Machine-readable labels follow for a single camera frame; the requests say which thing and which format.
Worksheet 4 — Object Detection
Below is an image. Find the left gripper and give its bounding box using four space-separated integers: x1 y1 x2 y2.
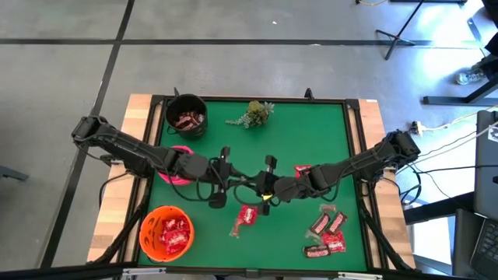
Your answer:
208 145 254 209

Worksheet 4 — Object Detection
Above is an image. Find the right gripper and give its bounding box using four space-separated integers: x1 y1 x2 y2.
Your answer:
245 155 282 216

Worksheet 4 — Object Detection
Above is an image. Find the pale green candy wrapper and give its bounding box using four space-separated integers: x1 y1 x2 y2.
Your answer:
305 229 324 245

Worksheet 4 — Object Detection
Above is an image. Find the pink pumpkin bucket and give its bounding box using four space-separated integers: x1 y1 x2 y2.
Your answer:
158 145 195 187

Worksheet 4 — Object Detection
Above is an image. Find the small potted green plant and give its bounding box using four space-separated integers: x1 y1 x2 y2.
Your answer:
225 100 275 129

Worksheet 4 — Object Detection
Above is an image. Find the green table mat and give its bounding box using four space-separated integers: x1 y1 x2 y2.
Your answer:
138 100 369 272

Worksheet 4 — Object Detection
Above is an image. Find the black pumpkin bucket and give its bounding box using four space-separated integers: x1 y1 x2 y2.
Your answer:
165 93 209 140

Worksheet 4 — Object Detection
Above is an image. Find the orange pumpkin bucket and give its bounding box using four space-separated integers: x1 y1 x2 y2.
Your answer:
139 205 195 264

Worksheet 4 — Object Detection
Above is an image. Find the black tripod stand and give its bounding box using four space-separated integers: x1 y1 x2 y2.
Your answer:
375 0 425 61

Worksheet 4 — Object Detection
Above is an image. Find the dark grey case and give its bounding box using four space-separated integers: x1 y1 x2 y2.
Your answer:
451 208 479 279

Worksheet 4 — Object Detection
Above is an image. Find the black desk foot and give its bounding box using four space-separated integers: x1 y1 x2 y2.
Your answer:
423 75 498 107

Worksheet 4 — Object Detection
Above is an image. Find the dark furniture leg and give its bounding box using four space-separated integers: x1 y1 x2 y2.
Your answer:
0 165 30 182

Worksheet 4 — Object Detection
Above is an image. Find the black laptop keyboard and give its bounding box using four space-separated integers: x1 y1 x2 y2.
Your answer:
469 218 498 279

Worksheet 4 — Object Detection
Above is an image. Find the person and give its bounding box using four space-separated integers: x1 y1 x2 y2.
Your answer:
454 34 498 86

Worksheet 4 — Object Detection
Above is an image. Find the black slanted desk bar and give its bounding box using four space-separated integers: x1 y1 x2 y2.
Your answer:
465 15 491 51

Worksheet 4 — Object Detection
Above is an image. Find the black looped cable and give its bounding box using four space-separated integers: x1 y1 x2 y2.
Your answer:
165 170 219 203
232 181 262 208

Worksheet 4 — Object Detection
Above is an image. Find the black table frame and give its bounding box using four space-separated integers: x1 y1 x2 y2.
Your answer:
116 87 417 280

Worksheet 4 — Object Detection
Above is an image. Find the thin black cable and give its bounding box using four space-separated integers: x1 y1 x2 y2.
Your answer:
98 170 135 205

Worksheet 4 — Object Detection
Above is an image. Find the white cable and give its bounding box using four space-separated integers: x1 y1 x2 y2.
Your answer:
422 103 498 131
419 121 498 159

